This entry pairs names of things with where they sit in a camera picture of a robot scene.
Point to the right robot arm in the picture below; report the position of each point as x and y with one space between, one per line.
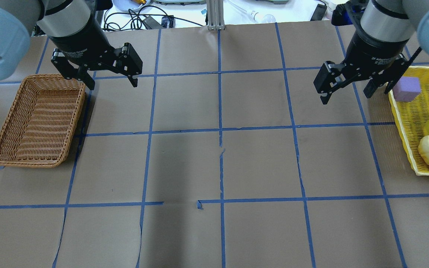
382 29

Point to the brass cylinder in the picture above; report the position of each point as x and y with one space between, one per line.
140 2

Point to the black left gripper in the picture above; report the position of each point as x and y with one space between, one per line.
81 44

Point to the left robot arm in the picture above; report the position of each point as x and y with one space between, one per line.
57 18

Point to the white light bulb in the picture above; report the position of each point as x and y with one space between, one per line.
259 17

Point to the aluminium frame post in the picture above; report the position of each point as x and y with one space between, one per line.
215 15

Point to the blue plate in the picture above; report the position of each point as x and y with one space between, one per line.
126 5

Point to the yellow plastic basket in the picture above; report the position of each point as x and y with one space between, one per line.
410 118

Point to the black phone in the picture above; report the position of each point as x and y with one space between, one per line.
319 12

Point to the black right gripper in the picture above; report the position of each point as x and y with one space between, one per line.
371 50

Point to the brown wicker basket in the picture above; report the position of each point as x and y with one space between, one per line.
40 125

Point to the black power adapter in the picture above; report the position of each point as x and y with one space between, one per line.
167 22

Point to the purple foam block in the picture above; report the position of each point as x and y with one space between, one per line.
407 89

